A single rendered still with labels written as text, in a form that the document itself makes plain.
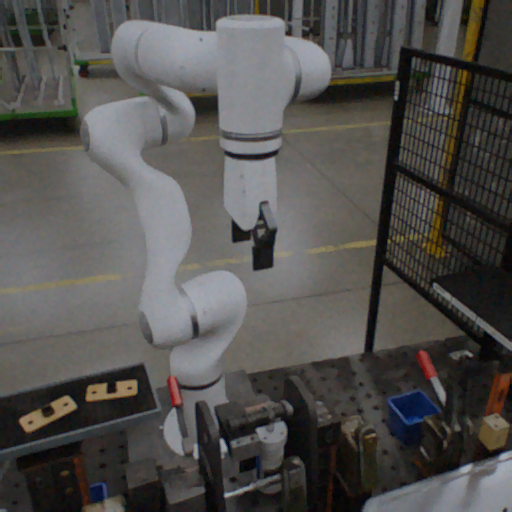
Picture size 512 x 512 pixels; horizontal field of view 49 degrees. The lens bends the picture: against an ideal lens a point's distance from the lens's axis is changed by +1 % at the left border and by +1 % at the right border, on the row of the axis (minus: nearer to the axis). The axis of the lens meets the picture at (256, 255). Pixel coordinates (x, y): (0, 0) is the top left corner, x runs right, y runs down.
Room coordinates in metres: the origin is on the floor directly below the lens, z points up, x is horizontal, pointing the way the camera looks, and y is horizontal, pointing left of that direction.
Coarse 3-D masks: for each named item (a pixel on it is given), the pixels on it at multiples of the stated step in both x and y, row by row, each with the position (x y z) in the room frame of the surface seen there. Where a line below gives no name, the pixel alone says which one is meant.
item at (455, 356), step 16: (464, 352) 0.78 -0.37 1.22; (448, 368) 0.77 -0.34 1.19; (464, 368) 0.76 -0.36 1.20; (480, 368) 0.74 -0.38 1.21; (448, 384) 0.77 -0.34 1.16; (464, 384) 0.77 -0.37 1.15; (448, 400) 0.76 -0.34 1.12; (464, 400) 0.76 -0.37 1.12; (448, 416) 0.75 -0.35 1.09; (464, 416) 0.75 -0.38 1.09; (464, 432) 0.75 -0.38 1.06
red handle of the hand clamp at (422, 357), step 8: (424, 352) 0.86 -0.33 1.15; (424, 360) 0.85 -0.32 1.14; (424, 368) 0.84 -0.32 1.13; (432, 368) 0.84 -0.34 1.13; (432, 376) 0.82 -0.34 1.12; (432, 384) 0.82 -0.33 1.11; (440, 392) 0.80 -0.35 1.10; (440, 400) 0.79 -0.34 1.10; (440, 408) 0.78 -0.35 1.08; (456, 424) 0.75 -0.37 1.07; (456, 432) 0.75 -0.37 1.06
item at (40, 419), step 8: (64, 400) 0.72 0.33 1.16; (72, 400) 0.72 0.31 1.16; (48, 408) 0.69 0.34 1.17; (56, 408) 0.70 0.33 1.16; (64, 408) 0.70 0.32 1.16; (72, 408) 0.70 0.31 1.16; (32, 416) 0.68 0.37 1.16; (40, 416) 0.68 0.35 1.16; (48, 416) 0.68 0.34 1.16; (56, 416) 0.68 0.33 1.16; (24, 424) 0.66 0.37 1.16; (32, 424) 0.66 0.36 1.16; (40, 424) 0.66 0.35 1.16
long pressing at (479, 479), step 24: (504, 456) 0.74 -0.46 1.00; (432, 480) 0.69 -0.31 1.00; (456, 480) 0.69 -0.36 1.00; (480, 480) 0.69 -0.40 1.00; (504, 480) 0.69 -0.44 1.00; (384, 504) 0.64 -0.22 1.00; (408, 504) 0.64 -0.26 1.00; (432, 504) 0.64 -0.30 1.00; (456, 504) 0.64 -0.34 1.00; (480, 504) 0.64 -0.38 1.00; (504, 504) 0.64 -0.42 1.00
